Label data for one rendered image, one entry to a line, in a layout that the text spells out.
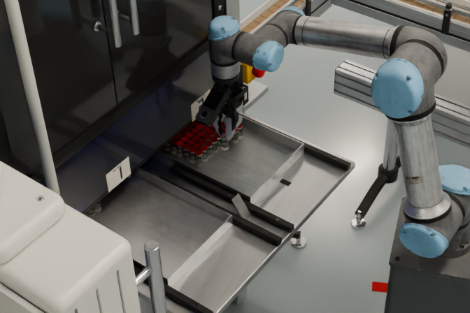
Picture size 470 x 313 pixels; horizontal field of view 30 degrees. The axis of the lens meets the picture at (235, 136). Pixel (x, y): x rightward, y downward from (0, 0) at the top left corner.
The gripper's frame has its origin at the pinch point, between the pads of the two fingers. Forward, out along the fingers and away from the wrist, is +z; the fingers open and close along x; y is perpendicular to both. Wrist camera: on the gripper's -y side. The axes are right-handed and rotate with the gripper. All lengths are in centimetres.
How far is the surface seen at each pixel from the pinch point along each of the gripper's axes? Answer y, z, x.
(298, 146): 17.0, 9.5, -13.5
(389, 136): 97, 67, -4
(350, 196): 90, 99, 7
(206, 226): -21.0, 11.3, -9.9
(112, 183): -32.3, -1.6, 10.8
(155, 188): -17.8, 11.2, 10.2
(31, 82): -55, -51, 4
